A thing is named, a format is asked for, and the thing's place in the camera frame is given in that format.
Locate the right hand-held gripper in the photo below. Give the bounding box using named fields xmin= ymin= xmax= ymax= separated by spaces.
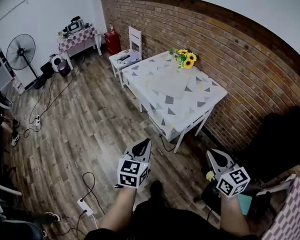
xmin=206 ymin=149 xmax=251 ymax=198

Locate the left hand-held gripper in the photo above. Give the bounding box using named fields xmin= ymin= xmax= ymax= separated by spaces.
xmin=116 ymin=138 xmax=153 ymax=190

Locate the pale cloth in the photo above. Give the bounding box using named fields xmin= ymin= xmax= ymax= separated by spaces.
xmin=149 ymin=66 xmax=191 ymax=101

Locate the person's right forearm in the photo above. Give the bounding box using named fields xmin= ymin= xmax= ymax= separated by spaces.
xmin=218 ymin=193 xmax=251 ymax=236

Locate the person's left forearm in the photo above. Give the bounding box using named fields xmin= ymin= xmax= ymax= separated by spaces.
xmin=99 ymin=186 xmax=138 ymax=231

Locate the person's black shoe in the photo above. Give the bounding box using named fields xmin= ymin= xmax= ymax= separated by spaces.
xmin=149 ymin=180 xmax=164 ymax=205

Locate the black office chair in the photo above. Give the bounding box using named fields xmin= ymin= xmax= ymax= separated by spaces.
xmin=201 ymin=105 xmax=300 ymax=215

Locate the person's black clothing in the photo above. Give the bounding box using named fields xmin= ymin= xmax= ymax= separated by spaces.
xmin=84 ymin=203 xmax=261 ymax=240

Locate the triangle-patterned white tablecloth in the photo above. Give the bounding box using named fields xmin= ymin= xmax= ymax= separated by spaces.
xmin=121 ymin=50 xmax=228 ymax=142

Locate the checkered cloth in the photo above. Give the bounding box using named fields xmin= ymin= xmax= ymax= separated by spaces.
xmin=261 ymin=176 xmax=300 ymax=240

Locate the patterned chair cushion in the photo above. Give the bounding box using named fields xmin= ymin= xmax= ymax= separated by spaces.
xmin=109 ymin=49 xmax=142 ymax=65

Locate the yellow sunflower bouquet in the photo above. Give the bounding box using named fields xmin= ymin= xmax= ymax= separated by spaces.
xmin=174 ymin=48 xmax=198 ymax=69

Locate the red cabinet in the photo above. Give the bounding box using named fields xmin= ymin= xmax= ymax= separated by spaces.
xmin=104 ymin=30 xmax=122 ymax=56

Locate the dark purple bin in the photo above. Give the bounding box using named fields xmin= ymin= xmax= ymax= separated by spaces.
xmin=57 ymin=60 xmax=72 ymax=77

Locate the white wooden chair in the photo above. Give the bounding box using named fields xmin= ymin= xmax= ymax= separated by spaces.
xmin=108 ymin=25 xmax=143 ymax=89

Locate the white round appliance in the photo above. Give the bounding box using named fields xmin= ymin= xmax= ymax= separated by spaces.
xmin=49 ymin=53 xmax=64 ymax=73

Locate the black bag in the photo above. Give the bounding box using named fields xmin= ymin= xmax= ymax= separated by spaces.
xmin=34 ymin=61 xmax=56 ymax=90

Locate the table with checkered cloth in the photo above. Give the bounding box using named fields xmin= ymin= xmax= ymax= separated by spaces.
xmin=57 ymin=26 xmax=103 ymax=71

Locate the white box with red label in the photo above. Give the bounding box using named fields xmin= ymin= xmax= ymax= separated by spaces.
xmin=12 ymin=76 xmax=26 ymax=95

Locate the white metal rack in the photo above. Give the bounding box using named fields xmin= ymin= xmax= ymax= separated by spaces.
xmin=0 ymin=180 xmax=23 ymax=197

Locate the grey box appliance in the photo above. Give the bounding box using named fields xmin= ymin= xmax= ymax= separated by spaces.
xmin=67 ymin=21 xmax=85 ymax=34

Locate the black standing fan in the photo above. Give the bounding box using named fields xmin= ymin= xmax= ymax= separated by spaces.
xmin=6 ymin=33 xmax=41 ymax=85

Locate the white cabinet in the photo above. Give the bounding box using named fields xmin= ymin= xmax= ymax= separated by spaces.
xmin=0 ymin=31 xmax=16 ymax=95

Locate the black looped cable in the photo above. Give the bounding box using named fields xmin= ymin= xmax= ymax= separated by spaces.
xmin=82 ymin=171 xmax=106 ymax=215

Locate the long black cable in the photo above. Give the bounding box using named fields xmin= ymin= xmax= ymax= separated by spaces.
xmin=38 ymin=56 xmax=86 ymax=117

